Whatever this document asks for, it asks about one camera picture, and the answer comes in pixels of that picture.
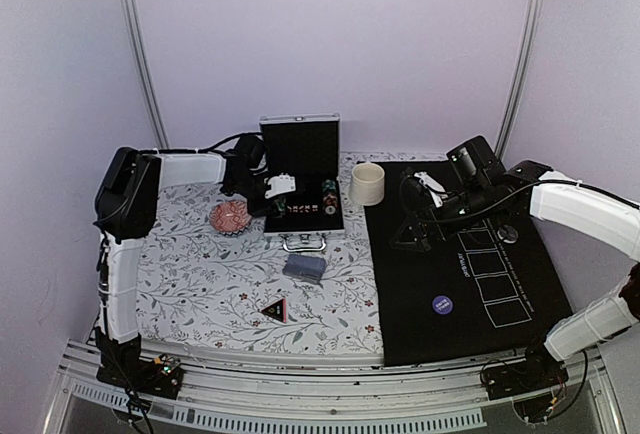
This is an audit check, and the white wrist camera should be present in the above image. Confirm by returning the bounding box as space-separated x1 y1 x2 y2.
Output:
264 174 297 199
413 171 448 208

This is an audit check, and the row of red dice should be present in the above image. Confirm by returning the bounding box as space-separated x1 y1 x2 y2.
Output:
286 204 321 214

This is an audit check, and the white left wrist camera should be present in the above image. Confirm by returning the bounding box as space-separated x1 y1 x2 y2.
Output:
264 174 297 199

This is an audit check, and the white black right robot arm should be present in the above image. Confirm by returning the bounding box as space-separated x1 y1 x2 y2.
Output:
390 135 639 390

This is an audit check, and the aluminium poker chip case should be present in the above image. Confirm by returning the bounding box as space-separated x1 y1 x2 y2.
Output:
259 113 345 254

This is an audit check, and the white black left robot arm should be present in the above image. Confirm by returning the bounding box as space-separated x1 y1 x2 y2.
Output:
94 133 297 347

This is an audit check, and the purple small blind button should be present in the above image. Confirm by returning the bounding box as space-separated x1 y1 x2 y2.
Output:
431 295 454 316

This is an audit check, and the aluminium frame post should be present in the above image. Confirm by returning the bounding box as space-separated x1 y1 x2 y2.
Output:
120 0 170 149
495 0 544 159

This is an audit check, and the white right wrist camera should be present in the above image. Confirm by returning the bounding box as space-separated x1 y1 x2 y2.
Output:
413 171 448 208

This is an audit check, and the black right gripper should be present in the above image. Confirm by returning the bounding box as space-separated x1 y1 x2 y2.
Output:
391 181 495 252

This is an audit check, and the clear dealer button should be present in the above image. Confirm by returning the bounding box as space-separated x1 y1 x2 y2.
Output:
497 225 519 244

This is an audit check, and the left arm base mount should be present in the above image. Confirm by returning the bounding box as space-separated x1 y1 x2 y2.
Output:
96 333 184 400

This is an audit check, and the black poker mat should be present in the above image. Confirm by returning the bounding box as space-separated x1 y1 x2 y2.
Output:
365 161 572 366

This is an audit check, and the red triangular all-in marker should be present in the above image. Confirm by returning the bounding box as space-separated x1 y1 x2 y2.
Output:
260 298 287 323

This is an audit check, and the right aluminium frame post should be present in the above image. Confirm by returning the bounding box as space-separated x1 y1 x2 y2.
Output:
495 0 544 159

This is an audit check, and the red black chip stack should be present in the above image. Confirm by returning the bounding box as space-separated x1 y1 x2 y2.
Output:
322 179 338 215

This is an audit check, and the left aluminium frame post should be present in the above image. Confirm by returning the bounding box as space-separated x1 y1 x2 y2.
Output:
120 0 170 149

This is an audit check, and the blue green chip stack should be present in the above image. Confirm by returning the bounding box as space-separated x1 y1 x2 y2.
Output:
273 196 287 217

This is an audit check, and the white ceramic cup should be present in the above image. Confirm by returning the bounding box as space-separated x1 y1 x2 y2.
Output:
349 162 385 207

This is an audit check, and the floral table cloth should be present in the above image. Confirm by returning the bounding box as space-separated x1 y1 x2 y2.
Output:
136 184 383 361

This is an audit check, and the red patterned bowl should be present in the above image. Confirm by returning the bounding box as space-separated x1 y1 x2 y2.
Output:
208 200 252 237

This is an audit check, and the blue playing card deck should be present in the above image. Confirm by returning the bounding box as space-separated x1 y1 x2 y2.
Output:
282 253 326 285

